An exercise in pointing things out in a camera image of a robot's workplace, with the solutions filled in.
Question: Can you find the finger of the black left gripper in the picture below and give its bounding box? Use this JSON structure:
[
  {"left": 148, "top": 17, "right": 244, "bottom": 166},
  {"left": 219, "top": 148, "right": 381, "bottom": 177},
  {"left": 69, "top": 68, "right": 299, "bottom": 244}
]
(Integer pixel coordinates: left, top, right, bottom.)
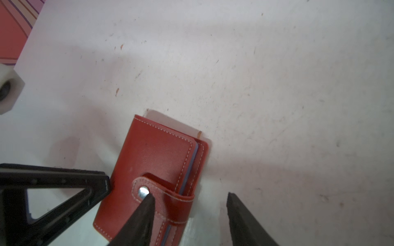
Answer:
[{"left": 1, "top": 164, "right": 110, "bottom": 246}]

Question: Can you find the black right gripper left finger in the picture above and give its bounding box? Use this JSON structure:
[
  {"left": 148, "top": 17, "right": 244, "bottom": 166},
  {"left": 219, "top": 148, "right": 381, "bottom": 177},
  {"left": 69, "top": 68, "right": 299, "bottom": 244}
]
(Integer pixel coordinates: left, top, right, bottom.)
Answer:
[{"left": 108, "top": 194, "right": 156, "bottom": 246}]

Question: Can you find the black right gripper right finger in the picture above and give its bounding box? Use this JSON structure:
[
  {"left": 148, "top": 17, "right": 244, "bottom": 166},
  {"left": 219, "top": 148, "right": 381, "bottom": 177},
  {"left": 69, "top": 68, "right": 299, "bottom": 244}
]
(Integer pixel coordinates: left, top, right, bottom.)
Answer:
[{"left": 226, "top": 192, "right": 278, "bottom": 246}]

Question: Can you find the red leather card holder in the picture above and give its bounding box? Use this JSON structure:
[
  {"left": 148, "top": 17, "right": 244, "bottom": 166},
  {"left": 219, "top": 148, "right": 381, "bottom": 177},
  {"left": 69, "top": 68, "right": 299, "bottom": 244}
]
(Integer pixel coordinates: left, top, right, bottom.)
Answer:
[{"left": 93, "top": 115, "right": 209, "bottom": 246}]

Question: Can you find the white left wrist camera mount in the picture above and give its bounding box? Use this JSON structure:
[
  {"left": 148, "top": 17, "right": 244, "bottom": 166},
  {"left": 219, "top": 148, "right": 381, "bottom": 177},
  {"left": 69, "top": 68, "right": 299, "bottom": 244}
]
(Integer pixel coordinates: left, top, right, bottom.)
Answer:
[{"left": 0, "top": 64, "right": 25, "bottom": 115}]

